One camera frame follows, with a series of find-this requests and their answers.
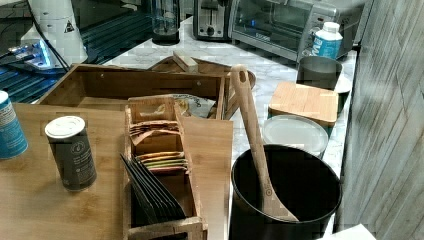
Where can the glass french press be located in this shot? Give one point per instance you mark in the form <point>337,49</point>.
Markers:
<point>165,22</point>

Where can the black utensil holder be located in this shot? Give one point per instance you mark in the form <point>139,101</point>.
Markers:
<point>305,184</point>

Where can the teal canister bamboo lid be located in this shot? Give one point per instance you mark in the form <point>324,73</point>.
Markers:
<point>319,105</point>

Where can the wooden spatula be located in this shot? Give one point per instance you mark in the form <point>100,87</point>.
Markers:
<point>271,204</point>

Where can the dark spice shaker white lid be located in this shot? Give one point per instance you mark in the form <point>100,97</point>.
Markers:
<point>72,153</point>

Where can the wooden butter block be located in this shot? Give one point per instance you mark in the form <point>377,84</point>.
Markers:
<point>187,63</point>

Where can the silver toaster oven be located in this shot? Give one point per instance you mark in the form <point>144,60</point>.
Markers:
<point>287,27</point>

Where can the wooden drawer with handle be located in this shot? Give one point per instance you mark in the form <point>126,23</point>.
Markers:
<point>108,87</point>

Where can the wooden tea bag organizer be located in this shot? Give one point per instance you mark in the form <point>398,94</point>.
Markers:
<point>161,202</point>

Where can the dark grey tumbler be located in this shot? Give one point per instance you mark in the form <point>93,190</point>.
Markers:
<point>319,72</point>

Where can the black two-slot toaster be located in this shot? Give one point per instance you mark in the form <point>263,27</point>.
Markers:
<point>211,20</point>

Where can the blue cylindrical container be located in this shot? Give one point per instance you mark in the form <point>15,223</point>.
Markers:
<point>12,139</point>

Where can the snack bag in drawer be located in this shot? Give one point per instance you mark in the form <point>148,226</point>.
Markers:
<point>191,105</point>

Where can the blue white-capped bottle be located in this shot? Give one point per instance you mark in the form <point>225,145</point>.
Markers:
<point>327,41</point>

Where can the wooden cutting board tray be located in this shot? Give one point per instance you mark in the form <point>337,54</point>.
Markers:
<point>169,64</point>

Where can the green canister white lid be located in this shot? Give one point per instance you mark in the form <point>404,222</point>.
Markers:
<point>296,131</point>

